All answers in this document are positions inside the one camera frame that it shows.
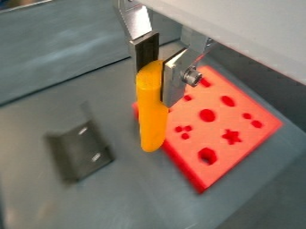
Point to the black curved peg stand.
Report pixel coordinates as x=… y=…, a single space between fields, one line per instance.
x=79 y=151

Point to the yellow oval peg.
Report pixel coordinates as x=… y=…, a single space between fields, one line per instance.
x=152 y=111

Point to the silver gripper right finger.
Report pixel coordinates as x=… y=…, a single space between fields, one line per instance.
x=180 y=65

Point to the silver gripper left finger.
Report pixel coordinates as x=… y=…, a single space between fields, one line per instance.
x=142 y=38

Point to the red shape sorter board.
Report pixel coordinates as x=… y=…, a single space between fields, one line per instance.
x=215 y=126

